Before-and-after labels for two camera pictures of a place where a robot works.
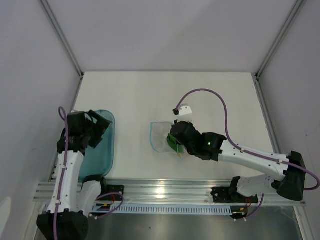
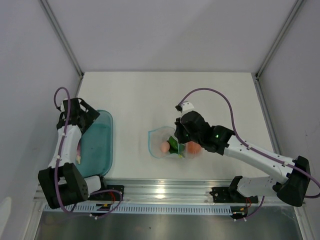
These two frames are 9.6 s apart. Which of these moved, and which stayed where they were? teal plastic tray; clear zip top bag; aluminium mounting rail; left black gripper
Moved: clear zip top bag; left black gripper
Stayed: aluminium mounting rail; teal plastic tray
